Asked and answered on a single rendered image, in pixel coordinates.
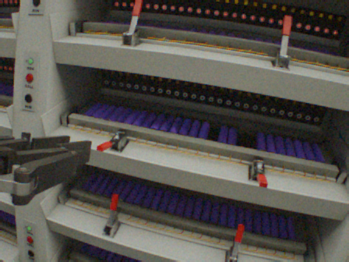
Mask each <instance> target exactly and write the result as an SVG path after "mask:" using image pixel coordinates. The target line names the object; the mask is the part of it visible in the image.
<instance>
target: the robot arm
mask: <svg viewBox="0 0 349 262"><path fill-rule="evenodd" d="M30 137H31V133H28V132H21V139H15V137H14V136H11V135H8V136H0V192H3V193H10V196H11V197H12V204H14V205H16V206H25V205H27V204H28V203H29V202H30V201H31V200H32V199H33V197H35V195H37V194H39V193H42V192H44V191H46V190H47V189H50V188H52V187H54V186H57V185H59V184H60V183H61V182H64V181H67V180H68V179H71V178H74V177H75V176H76V171H77V166H78V165H81V164H85V163H87V162H88V161H90V151H91V147H92V140H81V141H76V142H71V143H70V139H71V137H70V136H68V135H61V136H46V137H42V136H39V137H32V139H31V142H30Z"/></svg>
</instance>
